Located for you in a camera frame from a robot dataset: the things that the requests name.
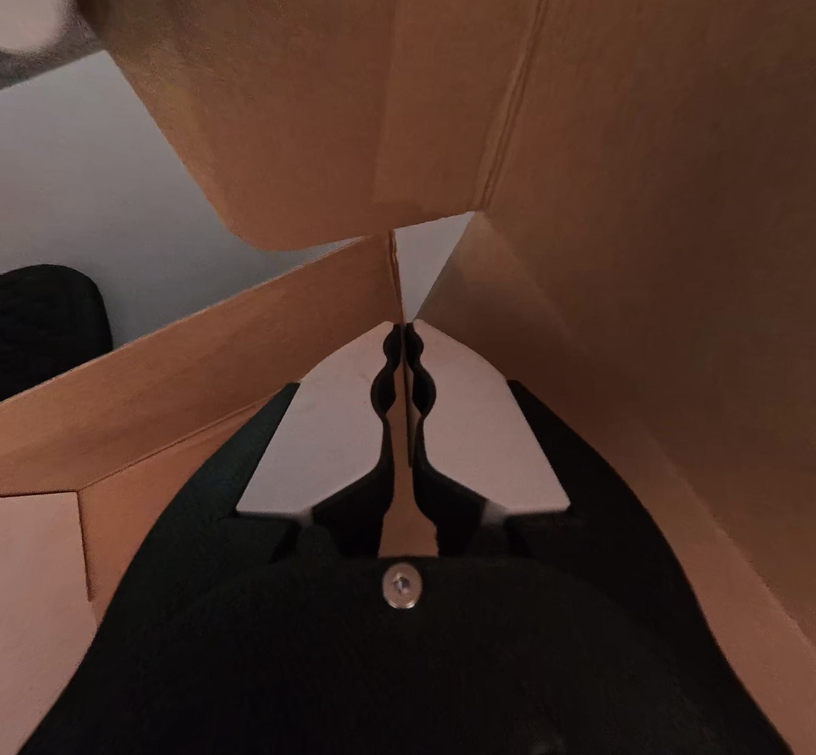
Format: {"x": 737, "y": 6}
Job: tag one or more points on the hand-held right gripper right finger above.
{"x": 484, "y": 442}

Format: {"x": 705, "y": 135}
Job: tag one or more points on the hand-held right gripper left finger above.
{"x": 319, "y": 442}

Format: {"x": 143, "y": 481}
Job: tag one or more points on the white cardboard box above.
{"x": 574, "y": 98}

